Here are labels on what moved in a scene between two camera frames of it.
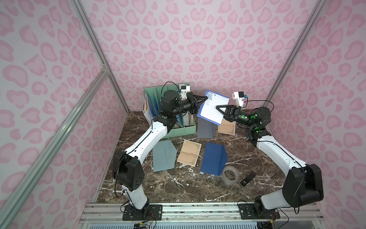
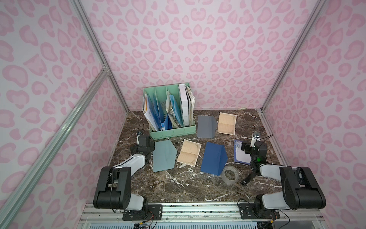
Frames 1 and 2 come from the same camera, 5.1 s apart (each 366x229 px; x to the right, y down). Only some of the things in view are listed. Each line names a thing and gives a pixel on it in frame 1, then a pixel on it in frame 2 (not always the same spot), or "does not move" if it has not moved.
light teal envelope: x=164 y=155 does not move
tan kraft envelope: x=189 y=153 does not move
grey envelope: x=206 y=129 does not move
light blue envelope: x=208 y=110 -> x=240 y=156
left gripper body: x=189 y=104 -> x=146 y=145
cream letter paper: x=227 y=127 does not move
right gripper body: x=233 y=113 -> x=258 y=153
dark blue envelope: x=215 y=159 does not move
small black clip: x=249 y=179 does not move
